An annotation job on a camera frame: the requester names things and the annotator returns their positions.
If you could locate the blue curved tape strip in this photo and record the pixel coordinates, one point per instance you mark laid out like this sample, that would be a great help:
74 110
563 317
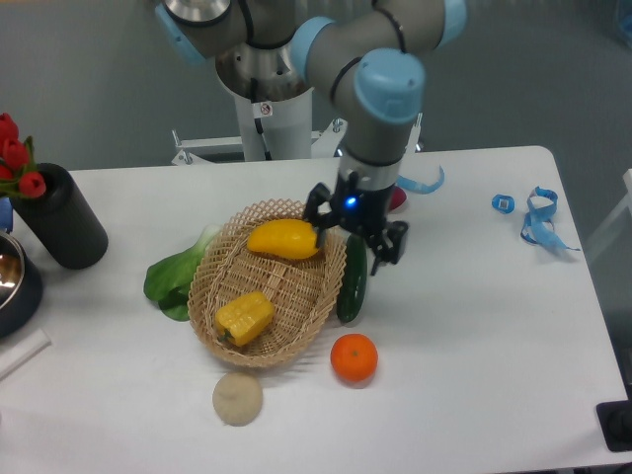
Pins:
420 188

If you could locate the purple sweet potato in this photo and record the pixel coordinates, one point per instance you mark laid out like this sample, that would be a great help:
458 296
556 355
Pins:
398 198

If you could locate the yellow mango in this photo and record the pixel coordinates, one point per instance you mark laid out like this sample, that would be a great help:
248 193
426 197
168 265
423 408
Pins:
292 239

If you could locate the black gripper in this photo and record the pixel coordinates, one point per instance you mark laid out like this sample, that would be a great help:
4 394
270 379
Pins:
361 212

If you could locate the crumpled blue tape strip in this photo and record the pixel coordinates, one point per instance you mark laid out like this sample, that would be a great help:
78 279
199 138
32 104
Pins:
538 227

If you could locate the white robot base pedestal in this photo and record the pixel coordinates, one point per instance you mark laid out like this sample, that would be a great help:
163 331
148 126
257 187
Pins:
272 102

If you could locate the green bok choy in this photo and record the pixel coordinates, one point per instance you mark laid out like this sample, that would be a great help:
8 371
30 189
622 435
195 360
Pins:
167 282

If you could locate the green cucumber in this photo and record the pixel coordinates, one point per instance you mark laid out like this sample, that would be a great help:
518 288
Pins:
352 292

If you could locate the black device at corner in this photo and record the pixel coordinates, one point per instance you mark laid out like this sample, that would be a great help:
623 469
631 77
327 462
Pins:
615 422

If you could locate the yellow bell pepper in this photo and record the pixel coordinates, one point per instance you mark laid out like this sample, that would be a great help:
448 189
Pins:
242 320

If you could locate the red tulip flowers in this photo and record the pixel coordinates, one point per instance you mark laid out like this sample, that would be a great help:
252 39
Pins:
20 176

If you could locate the black ribbed vase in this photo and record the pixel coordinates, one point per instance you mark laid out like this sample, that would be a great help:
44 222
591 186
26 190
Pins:
64 221

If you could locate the orange tangerine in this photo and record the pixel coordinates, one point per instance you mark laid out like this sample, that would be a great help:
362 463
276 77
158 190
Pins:
354 357

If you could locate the steel bowl dark rim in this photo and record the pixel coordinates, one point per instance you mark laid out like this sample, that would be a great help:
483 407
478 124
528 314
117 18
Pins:
21 286

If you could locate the small blue tape roll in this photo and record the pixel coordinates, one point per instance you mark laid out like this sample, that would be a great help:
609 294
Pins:
503 204

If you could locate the woven wicker basket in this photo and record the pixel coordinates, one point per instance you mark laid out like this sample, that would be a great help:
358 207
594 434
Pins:
304 293

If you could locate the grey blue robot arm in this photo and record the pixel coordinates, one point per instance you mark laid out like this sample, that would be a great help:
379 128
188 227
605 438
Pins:
368 69

